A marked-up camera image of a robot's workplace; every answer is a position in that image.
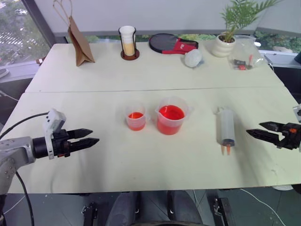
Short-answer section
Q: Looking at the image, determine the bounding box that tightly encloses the stack of white paper cups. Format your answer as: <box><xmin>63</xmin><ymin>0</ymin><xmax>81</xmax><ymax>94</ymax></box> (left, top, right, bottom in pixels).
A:
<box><xmin>119</xmin><ymin>25</ymin><xmax>137</xmax><ymax>56</ymax></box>

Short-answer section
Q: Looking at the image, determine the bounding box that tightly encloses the brown paper bag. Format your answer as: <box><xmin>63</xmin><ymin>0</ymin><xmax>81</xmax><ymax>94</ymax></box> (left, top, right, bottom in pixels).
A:
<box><xmin>52</xmin><ymin>0</ymin><xmax>96</xmax><ymax>68</ymax></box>

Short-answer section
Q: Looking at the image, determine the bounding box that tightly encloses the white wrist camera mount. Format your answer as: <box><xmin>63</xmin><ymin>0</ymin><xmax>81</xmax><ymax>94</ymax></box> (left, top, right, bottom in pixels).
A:
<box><xmin>42</xmin><ymin>108</ymin><xmax>67</xmax><ymax>161</ymax></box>
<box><xmin>292</xmin><ymin>104</ymin><xmax>301</xmax><ymax>123</ymax></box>

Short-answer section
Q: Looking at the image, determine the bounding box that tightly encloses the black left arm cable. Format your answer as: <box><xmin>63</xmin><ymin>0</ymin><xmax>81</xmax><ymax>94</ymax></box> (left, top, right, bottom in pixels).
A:
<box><xmin>0</xmin><ymin>112</ymin><xmax>49</xmax><ymax>140</ymax></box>

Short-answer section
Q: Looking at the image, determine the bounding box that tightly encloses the green palm plant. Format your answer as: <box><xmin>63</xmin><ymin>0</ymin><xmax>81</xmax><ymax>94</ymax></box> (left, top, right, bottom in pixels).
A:
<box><xmin>219</xmin><ymin>0</ymin><xmax>284</xmax><ymax>43</ymax></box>

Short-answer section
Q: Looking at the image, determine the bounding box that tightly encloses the large beaker red liquid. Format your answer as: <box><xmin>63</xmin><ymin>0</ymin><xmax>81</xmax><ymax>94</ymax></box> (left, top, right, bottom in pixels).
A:
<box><xmin>154</xmin><ymin>96</ymin><xmax>195</xmax><ymax>136</ymax></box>

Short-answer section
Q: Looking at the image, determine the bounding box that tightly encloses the crumpled white plastic bag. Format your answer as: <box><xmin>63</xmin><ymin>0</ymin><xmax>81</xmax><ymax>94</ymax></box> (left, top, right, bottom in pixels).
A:
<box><xmin>183</xmin><ymin>49</ymin><xmax>205</xmax><ymax>69</ymax></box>

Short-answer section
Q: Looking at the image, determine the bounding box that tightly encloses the white floor cable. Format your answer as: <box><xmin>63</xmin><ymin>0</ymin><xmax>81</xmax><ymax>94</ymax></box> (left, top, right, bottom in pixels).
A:
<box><xmin>239</xmin><ymin>187</ymin><xmax>291</xmax><ymax>226</ymax></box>

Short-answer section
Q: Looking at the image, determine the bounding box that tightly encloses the black red paddle case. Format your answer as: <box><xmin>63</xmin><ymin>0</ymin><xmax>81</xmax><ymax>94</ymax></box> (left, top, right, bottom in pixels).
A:
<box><xmin>148</xmin><ymin>33</ymin><xmax>199</xmax><ymax>56</ymax></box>

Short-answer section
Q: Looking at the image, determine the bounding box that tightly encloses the large clear plastic syringe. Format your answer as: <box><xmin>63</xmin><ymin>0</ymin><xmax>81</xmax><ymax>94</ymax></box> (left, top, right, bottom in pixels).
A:
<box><xmin>214</xmin><ymin>106</ymin><xmax>237</xmax><ymax>156</ymax></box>

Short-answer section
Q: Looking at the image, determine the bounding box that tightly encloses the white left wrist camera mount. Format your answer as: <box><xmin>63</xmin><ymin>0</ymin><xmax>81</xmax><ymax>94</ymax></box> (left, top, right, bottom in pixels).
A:
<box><xmin>42</xmin><ymin>108</ymin><xmax>67</xmax><ymax>161</ymax></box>

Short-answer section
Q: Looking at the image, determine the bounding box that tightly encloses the white ribbed plant pot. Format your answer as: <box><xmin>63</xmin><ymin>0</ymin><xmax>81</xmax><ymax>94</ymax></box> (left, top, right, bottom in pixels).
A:
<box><xmin>209</xmin><ymin>33</ymin><xmax>237</xmax><ymax>58</ymax></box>

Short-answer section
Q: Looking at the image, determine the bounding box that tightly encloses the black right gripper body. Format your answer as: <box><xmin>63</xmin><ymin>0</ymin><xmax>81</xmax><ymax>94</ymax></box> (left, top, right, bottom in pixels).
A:
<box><xmin>276</xmin><ymin>122</ymin><xmax>301</xmax><ymax>151</ymax></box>

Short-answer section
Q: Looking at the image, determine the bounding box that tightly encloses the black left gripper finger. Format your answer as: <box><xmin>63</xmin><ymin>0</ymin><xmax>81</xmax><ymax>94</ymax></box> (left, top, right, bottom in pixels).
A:
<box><xmin>69</xmin><ymin>137</ymin><xmax>100</xmax><ymax>151</ymax></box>
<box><xmin>67</xmin><ymin>128</ymin><xmax>94</xmax><ymax>140</ymax></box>

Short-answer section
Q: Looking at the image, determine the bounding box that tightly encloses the small red orange part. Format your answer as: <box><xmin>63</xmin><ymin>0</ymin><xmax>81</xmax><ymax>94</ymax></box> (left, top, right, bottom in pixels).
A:
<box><xmin>237</xmin><ymin>54</ymin><xmax>254</xmax><ymax>71</ymax></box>

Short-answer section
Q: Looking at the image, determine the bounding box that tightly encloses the small beaker red liquid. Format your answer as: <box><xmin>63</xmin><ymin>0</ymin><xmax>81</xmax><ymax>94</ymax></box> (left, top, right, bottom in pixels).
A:
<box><xmin>125</xmin><ymin>101</ymin><xmax>150</xmax><ymax>131</ymax></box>

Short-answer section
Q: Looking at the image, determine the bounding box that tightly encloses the clear plastic bag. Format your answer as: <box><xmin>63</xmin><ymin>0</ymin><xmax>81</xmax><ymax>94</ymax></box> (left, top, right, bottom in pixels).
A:
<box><xmin>229</xmin><ymin>35</ymin><xmax>266</xmax><ymax>72</ymax></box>

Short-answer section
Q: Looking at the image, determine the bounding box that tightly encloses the cup in dark holder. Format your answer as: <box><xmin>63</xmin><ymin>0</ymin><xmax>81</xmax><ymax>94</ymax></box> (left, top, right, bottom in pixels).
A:
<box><xmin>118</xmin><ymin>27</ymin><xmax>141</xmax><ymax>61</ymax></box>

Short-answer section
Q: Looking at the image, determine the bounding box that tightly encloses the black table frame bracket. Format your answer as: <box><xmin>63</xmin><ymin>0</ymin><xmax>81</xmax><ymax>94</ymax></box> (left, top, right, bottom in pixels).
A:
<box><xmin>206</xmin><ymin>189</ymin><xmax>233</xmax><ymax>226</ymax></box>
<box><xmin>81</xmin><ymin>202</ymin><xmax>98</xmax><ymax>226</ymax></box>

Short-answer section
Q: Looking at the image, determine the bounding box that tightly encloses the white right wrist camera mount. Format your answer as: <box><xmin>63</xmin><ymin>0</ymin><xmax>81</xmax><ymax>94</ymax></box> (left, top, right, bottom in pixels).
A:
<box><xmin>292</xmin><ymin>104</ymin><xmax>301</xmax><ymax>123</ymax></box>

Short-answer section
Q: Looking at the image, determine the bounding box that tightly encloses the dark window frame post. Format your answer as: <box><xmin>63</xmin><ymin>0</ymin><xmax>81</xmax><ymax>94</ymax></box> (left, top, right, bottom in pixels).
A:
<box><xmin>21</xmin><ymin>0</ymin><xmax>69</xmax><ymax>44</ymax></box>

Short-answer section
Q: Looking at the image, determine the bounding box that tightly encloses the white object under table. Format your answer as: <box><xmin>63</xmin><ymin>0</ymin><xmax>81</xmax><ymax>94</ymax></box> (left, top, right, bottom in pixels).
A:
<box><xmin>273</xmin><ymin>184</ymin><xmax>294</xmax><ymax>192</ymax></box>

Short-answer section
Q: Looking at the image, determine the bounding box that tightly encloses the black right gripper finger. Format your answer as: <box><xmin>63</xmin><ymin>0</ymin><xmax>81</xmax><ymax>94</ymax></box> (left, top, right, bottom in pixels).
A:
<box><xmin>246</xmin><ymin>129</ymin><xmax>284</xmax><ymax>145</ymax></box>
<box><xmin>258</xmin><ymin>121</ymin><xmax>286</xmax><ymax>133</ymax></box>

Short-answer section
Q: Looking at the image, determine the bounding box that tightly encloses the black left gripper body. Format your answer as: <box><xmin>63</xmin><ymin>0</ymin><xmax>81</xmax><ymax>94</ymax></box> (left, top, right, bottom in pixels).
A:
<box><xmin>51</xmin><ymin>129</ymin><xmax>72</xmax><ymax>159</ymax></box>

